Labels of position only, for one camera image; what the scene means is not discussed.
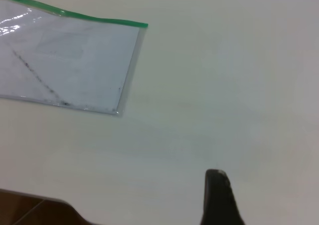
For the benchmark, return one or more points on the clear zip bag green zipper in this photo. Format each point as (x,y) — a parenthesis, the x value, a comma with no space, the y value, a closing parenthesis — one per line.
(104,20)

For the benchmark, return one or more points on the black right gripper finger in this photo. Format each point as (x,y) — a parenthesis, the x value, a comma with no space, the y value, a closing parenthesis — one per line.
(219,200)

